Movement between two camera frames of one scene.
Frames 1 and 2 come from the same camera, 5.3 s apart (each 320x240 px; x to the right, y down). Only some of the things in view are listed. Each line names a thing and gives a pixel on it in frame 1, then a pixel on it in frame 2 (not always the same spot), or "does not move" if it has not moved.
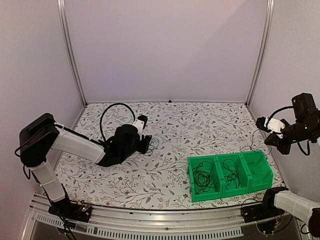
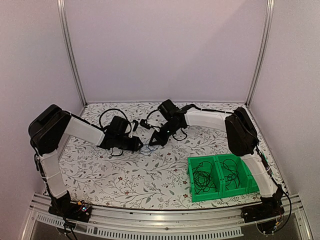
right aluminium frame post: (269, 17) does not move
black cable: (202, 178) does not move
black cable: (231, 168) does not move
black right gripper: (273, 139) to (161, 140)
